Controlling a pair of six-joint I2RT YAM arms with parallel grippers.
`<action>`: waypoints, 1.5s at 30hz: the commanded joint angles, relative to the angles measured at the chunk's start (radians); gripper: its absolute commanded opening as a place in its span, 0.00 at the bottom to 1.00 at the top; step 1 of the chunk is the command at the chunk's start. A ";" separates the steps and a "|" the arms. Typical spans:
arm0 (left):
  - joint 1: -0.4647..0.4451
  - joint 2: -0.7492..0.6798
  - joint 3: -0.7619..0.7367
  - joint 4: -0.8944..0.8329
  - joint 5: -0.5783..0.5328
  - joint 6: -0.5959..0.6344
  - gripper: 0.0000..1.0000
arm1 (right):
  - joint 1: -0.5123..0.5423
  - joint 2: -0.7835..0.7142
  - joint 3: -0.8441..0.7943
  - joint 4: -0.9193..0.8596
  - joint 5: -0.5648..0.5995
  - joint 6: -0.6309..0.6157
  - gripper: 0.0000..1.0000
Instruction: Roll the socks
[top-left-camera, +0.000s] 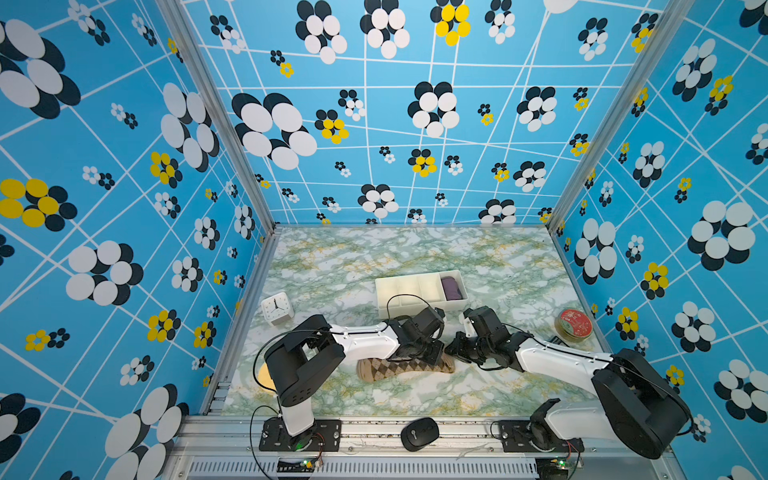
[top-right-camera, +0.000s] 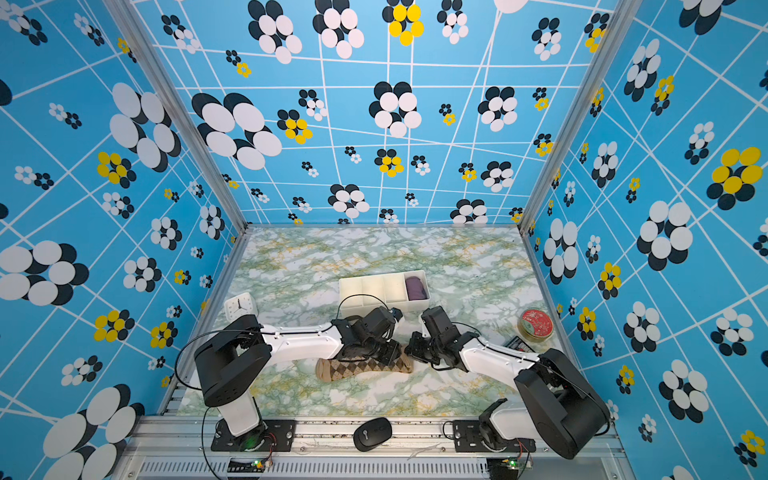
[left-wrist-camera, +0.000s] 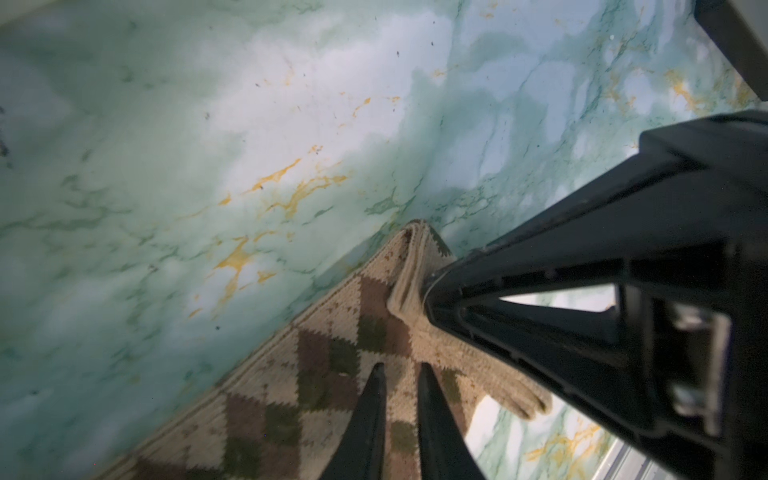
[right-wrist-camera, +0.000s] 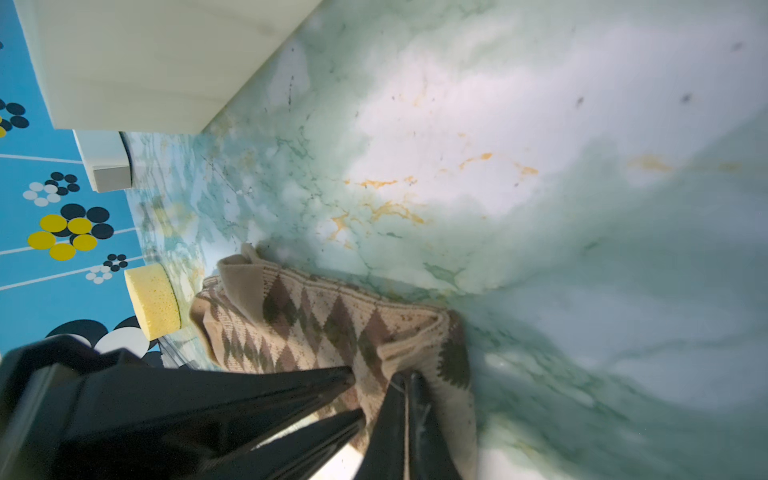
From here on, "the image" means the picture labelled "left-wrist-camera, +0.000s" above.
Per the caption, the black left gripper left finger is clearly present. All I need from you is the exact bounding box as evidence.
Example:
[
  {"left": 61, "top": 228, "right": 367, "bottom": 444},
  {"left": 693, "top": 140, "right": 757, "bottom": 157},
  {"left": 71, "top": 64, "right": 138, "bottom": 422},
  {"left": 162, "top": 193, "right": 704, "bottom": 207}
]
[{"left": 319, "top": 363, "right": 387, "bottom": 480}]

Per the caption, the beige argyle sock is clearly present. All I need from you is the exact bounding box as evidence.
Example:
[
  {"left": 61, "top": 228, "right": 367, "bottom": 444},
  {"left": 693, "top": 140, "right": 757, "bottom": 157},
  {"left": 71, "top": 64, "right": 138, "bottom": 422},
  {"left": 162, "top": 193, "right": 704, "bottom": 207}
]
[{"left": 104, "top": 220, "right": 552, "bottom": 479}]

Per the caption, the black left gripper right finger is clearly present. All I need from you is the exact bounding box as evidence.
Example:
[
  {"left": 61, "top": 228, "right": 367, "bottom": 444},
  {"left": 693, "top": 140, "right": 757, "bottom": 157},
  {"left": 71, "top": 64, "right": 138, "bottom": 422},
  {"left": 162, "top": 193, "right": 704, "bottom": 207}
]
[{"left": 417, "top": 363, "right": 485, "bottom": 480}]

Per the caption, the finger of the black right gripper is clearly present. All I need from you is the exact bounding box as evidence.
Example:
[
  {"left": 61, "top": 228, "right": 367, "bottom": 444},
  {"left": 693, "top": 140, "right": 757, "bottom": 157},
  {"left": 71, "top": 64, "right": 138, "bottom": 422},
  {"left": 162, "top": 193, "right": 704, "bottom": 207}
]
[{"left": 423, "top": 110, "right": 767, "bottom": 479}]

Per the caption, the white compartment organizer tray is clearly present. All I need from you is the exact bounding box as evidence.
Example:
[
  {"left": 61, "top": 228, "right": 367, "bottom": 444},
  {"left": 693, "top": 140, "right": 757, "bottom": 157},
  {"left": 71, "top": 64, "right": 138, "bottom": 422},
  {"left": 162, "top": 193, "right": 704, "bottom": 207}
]
[{"left": 694, "top": 0, "right": 767, "bottom": 102}]

